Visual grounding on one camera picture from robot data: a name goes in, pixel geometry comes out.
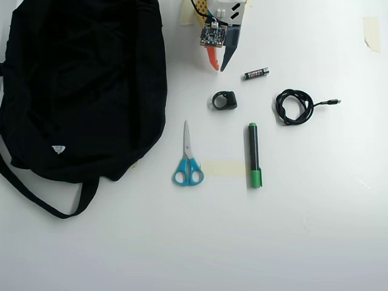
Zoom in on black AAA battery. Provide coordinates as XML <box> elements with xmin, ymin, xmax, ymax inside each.
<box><xmin>243</xmin><ymin>67</ymin><xmax>270</xmax><ymax>81</ymax></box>

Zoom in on blue handled scissors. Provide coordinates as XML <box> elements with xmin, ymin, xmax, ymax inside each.
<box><xmin>172</xmin><ymin>120</ymin><xmax>204</xmax><ymax>187</ymax></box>

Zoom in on coiled black USB cable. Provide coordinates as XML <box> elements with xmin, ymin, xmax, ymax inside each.
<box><xmin>275</xmin><ymin>88</ymin><xmax>342</xmax><ymax>127</ymax></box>

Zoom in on yellow perforated plastic part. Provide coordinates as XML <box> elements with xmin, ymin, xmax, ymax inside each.
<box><xmin>193</xmin><ymin>0</ymin><xmax>210</xmax><ymax>24</ymax></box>

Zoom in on dark navy gripper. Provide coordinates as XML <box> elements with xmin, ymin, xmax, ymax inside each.
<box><xmin>205</xmin><ymin>25</ymin><xmax>242</xmax><ymax>73</ymax></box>

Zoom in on black fabric bag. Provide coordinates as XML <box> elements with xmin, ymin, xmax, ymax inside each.
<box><xmin>0</xmin><ymin>0</ymin><xmax>169</xmax><ymax>219</ymax></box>

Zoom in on long beige masking tape strip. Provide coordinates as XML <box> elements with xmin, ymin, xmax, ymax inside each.
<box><xmin>200</xmin><ymin>160</ymin><xmax>248</xmax><ymax>177</ymax></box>

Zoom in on bare camera circuit board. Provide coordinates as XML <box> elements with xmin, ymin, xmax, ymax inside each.
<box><xmin>199</xmin><ymin>21</ymin><xmax>228</xmax><ymax>49</ymax></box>

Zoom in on black plastic ring clamp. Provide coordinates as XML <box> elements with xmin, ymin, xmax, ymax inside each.
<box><xmin>210</xmin><ymin>90</ymin><xmax>238</xmax><ymax>112</ymax></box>

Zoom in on green capped black marker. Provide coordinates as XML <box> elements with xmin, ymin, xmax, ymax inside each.
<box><xmin>247</xmin><ymin>122</ymin><xmax>264</xmax><ymax>189</ymax></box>

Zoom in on torn beige masking tape strip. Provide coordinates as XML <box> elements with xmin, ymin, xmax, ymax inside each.
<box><xmin>363</xmin><ymin>16</ymin><xmax>381</xmax><ymax>54</ymax></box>

